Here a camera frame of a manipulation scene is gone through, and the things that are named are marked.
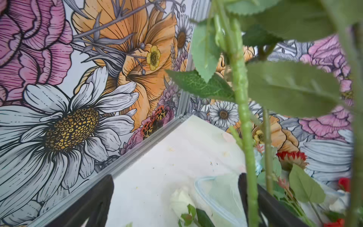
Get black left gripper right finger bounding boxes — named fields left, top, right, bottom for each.
left=238, top=174, right=307, bottom=227

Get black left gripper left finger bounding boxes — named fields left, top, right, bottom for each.
left=47, top=175, right=114, bottom=227

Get pink flower stems on table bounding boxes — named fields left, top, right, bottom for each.
left=170, top=148, right=363, bottom=227

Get pink rose stem bunch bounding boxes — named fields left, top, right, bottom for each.
left=168, top=1, right=363, bottom=227

